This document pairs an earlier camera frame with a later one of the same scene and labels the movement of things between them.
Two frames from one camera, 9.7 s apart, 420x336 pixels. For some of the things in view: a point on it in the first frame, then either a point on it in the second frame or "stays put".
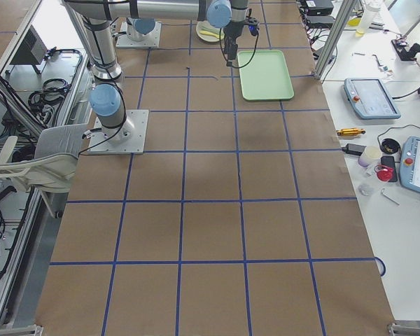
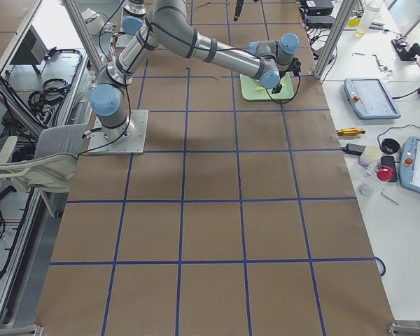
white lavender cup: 371,156 stays put
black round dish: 390,145 stays put
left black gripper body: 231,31 -> 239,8
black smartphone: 389,161 stays put
